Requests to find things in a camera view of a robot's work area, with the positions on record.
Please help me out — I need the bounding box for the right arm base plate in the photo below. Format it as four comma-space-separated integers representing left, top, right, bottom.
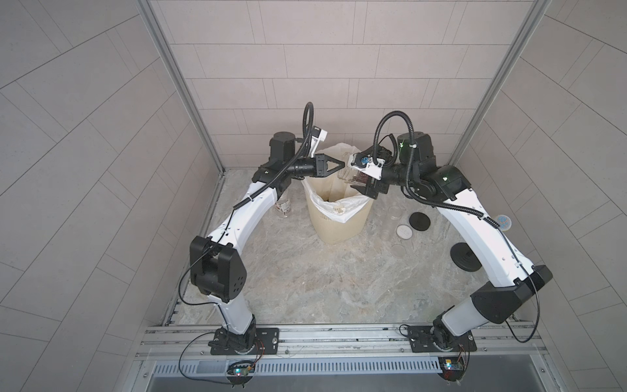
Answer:
398, 324, 478, 354

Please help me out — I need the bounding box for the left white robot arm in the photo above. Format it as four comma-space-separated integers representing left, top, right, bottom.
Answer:
187, 127, 345, 346

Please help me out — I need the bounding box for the left circuit board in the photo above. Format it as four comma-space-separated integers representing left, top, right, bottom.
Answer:
226, 361, 256, 377

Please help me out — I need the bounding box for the white jar lid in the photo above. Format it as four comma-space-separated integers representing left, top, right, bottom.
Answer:
396, 225, 413, 240

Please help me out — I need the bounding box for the black corrugated cable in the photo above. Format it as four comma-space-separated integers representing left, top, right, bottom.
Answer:
371, 110, 501, 229
232, 101, 315, 212

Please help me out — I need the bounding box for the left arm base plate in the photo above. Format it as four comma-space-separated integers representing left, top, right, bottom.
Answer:
208, 326, 280, 355

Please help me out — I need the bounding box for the beige ribbed trash bin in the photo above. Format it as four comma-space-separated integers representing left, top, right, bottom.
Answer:
307, 194, 373, 244

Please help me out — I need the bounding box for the aluminium mounting rail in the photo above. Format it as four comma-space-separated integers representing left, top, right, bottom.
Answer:
136, 322, 548, 359

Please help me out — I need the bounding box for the black lid glass jar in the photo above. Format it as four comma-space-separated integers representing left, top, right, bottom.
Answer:
338, 153, 368, 186

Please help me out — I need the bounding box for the white trash bag liner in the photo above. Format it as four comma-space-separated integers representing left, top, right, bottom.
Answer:
303, 143, 364, 202

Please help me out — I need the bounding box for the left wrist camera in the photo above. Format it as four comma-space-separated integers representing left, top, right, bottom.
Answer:
309, 126, 328, 158

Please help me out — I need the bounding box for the left black corrugated cable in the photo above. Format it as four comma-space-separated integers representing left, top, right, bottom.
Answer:
232, 101, 315, 212

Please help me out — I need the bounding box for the right black corrugated cable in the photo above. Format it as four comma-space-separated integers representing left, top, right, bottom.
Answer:
371, 110, 501, 229

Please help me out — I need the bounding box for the circuit board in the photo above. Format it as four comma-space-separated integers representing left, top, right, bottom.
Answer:
439, 357, 466, 382
226, 361, 256, 377

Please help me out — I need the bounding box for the round knob on stalk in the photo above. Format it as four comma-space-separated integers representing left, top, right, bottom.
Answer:
449, 214, 513, 273

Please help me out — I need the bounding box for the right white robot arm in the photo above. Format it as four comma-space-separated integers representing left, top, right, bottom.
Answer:
350, 132, 553, 349

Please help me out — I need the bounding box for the white lid rose tea jar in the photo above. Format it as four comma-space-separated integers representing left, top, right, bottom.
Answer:
274, 192, 292, 218

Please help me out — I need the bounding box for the right circuit board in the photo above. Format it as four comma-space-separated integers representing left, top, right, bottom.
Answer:
439, 357, 466, 382

